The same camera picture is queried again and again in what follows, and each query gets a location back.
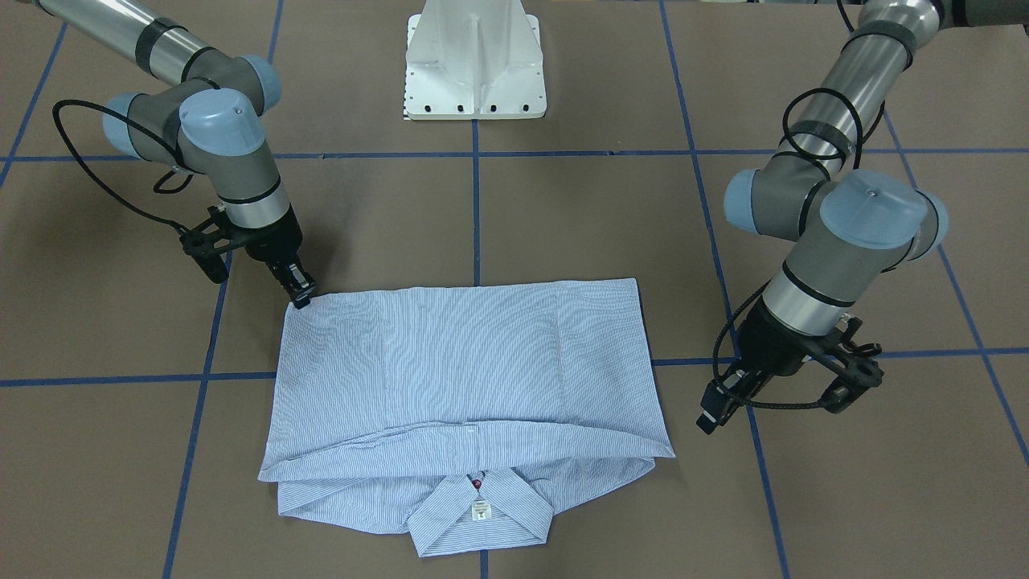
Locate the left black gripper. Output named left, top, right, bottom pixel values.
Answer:
left=697, top=360, right=765, bottom=435

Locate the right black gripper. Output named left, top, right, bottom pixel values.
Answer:
left=261, top=242, right=317, bottom=310

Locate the light blue striped shirt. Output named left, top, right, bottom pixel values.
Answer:
left=258, top=278, right=674, bottom=557

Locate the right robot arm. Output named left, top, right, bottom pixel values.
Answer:
left=38, top=1, right=316, bottom=309

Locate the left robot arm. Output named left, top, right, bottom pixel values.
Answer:
left=697, top=1, right=1027, bottom=435

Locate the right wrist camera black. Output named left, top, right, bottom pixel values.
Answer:
left=178, top=206, right=241, bottom=285

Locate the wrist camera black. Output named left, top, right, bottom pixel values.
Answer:
left=178, top=206, right=241, bottom=285
left=811, top=314, right=884, bottom=414

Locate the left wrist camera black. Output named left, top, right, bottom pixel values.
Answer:
left=811, top=314, right=884, bottom=414

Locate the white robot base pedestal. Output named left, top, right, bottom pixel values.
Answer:
left=404, top=1, right=548, bottom=121

